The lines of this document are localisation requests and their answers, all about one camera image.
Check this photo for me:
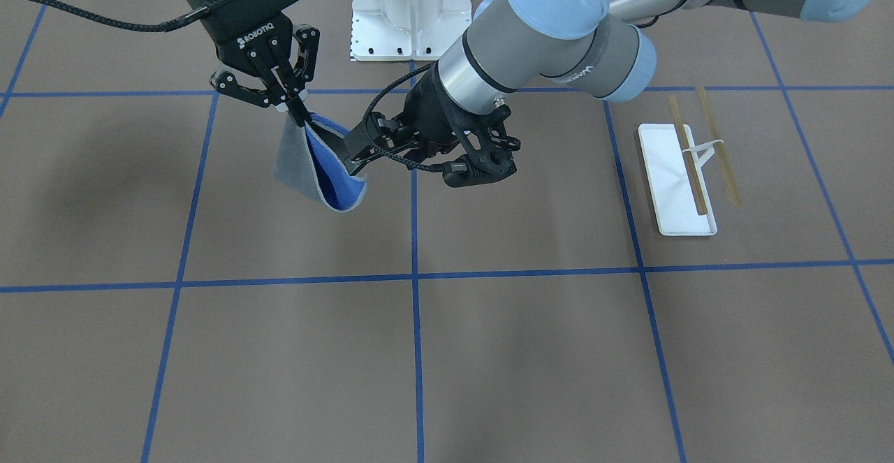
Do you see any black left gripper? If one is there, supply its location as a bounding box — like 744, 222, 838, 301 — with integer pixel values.
341, 65, 462, 177

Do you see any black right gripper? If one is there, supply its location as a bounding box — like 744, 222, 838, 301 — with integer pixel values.
186, 0, 321, 126

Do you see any blue and grey towel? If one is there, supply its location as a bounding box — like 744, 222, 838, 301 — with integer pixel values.
272, 112, 367, 212

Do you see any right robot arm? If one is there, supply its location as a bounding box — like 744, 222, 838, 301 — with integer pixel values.
26, 0, 320, 126

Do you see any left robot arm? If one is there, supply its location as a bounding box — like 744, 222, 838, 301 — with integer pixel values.
337, 0, 871, 187

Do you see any white towel rack base tray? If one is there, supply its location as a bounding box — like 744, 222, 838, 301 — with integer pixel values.
638, 124, 718, 237

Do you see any inner wooden rack bar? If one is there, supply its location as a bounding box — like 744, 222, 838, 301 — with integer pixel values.
667, 95, 708, 216

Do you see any wooden rack bar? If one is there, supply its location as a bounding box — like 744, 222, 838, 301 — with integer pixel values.
695, 85, 743, 207
667, 95, 708, 216

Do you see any outer wooden rack bar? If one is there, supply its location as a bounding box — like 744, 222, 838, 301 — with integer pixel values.
695, 85, 743, 207

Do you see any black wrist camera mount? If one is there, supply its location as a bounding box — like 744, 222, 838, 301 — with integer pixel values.
443, 105, 520, 187

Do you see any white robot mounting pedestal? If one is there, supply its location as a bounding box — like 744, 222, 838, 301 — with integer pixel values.
349, 0, 472, 61

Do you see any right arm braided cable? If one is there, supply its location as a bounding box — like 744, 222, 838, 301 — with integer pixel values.
0, 0, 210, 34

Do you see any white rack bracket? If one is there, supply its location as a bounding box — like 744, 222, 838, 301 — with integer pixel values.
681, 139, 724, 176

